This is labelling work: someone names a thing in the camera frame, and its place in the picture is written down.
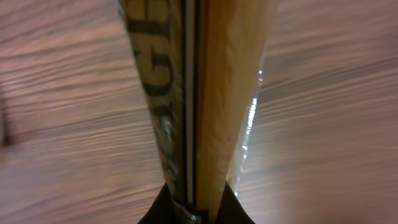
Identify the orange spaghetti packet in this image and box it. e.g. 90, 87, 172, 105
119, 0, 277, 223

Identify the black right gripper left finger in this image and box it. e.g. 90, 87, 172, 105
137, 184, 174, 224

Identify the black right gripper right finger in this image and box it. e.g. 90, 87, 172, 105
215, 182, 255, 224

